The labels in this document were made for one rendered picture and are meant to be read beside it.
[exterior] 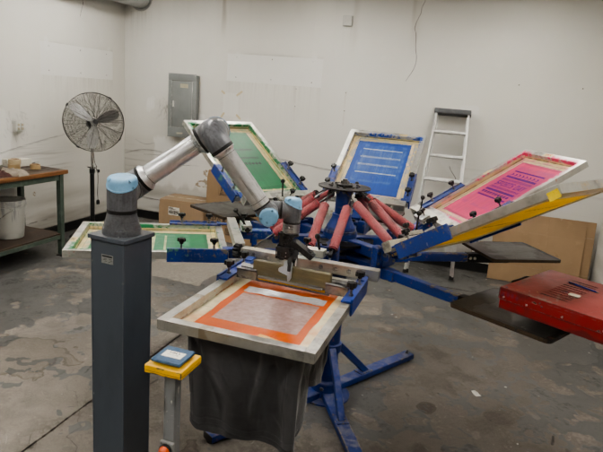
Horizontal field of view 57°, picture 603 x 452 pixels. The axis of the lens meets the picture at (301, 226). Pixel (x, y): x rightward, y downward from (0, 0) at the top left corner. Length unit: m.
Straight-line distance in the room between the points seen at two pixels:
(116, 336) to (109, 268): 0.28
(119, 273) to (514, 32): 5.01
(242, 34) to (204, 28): 0.51
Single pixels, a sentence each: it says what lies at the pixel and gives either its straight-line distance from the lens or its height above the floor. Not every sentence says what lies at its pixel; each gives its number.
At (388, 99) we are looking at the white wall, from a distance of 6.39.
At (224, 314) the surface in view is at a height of 0.95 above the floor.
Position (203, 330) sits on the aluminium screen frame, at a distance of 1.95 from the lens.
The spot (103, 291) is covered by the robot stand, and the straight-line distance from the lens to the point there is 2.35.
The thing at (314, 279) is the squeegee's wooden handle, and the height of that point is 1.03.
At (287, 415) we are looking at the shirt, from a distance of 2.07.
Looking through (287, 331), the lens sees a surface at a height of 0.96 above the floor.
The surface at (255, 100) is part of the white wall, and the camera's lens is 6.84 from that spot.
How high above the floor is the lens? 1.80
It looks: 13 degrees down
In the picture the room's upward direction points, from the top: 5 degrees clockwise
